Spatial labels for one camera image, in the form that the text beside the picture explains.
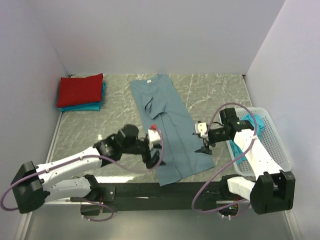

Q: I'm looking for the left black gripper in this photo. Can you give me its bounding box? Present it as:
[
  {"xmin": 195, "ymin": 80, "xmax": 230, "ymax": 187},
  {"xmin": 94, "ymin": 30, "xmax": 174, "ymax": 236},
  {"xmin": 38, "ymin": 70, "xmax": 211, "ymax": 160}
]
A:
[{"xmin": 122, "ymin": 139, "xmax": 166, "ymax": 169}]

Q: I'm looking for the grey-blue t-shirt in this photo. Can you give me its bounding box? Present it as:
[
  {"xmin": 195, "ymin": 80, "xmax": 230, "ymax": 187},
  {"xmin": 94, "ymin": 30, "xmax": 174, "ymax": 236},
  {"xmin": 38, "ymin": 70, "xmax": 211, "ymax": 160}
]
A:
[{"xmin": 130, "ymin": 74, "xmax": 215, "ymax": 186}]

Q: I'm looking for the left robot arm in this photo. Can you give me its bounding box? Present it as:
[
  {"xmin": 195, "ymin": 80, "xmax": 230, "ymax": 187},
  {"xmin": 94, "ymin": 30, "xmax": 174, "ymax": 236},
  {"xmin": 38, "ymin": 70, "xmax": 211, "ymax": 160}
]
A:
[{"xmin": 11, "ymin": 124, "xmax": 165, "ymax": 214}]

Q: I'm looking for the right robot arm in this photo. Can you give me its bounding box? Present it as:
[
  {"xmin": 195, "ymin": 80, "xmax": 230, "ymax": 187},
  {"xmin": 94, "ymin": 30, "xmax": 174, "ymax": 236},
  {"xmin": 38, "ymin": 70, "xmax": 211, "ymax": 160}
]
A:
[{"xmin": 194, "ymin": 106, "xmax": 296, "ymax": 215}]

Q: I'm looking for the crumpled teal t-shirt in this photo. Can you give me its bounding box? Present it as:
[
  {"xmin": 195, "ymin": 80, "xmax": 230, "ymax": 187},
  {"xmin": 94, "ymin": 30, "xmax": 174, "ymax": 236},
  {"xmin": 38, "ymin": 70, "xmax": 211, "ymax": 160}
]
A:
[{"xmin": 229, "ymin": 114, "xmax": 265, "ymax": 165}]

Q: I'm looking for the white perforated plastic basket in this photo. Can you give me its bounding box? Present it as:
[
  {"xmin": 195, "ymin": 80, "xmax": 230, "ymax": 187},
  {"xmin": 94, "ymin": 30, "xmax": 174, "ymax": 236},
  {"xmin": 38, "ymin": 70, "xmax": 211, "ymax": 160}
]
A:
[{"xmin": 226, "ymin": 107, "xmax": 293, "ymax": 177}]

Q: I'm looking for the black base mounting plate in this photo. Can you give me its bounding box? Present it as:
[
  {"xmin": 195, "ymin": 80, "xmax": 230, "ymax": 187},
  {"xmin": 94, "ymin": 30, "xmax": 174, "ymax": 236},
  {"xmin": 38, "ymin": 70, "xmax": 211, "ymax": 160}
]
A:
[{"xmin": 84, "ymin": 181, "xmax": 242, "ymax": 212}]

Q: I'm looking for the teal folded t-shirt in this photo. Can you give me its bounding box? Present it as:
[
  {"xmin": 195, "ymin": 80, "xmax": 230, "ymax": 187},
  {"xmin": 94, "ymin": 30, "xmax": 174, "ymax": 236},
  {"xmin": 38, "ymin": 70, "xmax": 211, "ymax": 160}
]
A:
[{"xmin": 58, "ymin": 81, "xmax": 107, "ymax": 112}]

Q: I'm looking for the red folded t-shirt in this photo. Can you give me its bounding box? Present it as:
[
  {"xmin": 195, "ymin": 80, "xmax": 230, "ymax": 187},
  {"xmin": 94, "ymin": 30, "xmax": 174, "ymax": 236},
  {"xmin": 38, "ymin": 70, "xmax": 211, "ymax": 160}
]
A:
[{"xmin": 56, "ymin": 73, "xmax": 103, "ymax": 108}]

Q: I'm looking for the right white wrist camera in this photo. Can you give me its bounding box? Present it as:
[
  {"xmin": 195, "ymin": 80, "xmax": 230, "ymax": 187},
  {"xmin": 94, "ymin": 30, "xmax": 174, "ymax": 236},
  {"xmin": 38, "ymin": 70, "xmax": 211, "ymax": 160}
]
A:
[{"xmin": 193, "ymin": 121, "xmax": 208, "ymax": 139}]

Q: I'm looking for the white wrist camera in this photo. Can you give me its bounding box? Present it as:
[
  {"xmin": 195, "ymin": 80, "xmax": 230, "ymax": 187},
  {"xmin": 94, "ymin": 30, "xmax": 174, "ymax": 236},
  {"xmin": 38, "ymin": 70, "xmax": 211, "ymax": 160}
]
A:
[
  {"xmin": 147, "ymin": 124, "xmax": 162, "ymax": 149},
  {"xmin": 193, "ymin": 121, "xmax": 208, "ymax": 139}
]

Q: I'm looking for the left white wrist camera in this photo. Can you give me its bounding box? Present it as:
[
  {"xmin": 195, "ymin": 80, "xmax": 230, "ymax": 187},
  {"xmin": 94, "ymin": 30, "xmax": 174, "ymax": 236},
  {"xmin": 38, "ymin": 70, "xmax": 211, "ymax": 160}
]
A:
[{"xmin": 147, "ymin": 124, "xmax": 162, "ymax": 149}]

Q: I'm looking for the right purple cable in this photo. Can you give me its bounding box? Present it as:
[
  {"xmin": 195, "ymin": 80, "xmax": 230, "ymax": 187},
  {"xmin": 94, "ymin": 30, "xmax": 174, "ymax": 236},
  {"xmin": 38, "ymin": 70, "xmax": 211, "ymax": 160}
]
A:
[{"xmin": 191, "ymin": 102, "xmax": 258, "ymax": 213}]

